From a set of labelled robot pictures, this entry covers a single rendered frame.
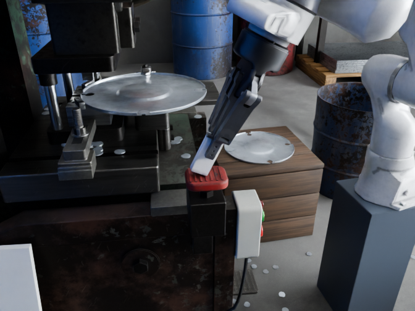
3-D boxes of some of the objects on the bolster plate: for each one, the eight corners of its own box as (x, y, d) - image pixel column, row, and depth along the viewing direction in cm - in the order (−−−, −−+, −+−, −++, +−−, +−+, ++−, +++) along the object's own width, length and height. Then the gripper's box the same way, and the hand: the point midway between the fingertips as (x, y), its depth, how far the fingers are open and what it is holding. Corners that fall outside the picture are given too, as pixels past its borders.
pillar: (76, 100, 98) (67, 45, 92) (75, 103, 96) (65, 47, 90) (68, 100, 98) (58, 45, 92) (66, 103, 96) (55, 47, 90)
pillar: (64, 126, 84) (52, 62, 77) (62, 130, 82) (49, 65, 75) (54, 126, 84) (41, 63, 77) (51, 131, 82) (37, 66, 75)
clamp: (102, 139, 85) (96, 95, 80) (92, 178, 70) (84, 127, 66) (75, 140, 84) (67, 96, 80) (59, 181, 70) (48, 129, 65)
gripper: (305, 58, 50) (225, 200, 59) (276, 38, 61) (212, 160, 70) (255, 34, 48) (180, 186, 57) (235, 18, 59) (175, 146, 68)
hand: (207, 154), depth 62 cm, fingers closed
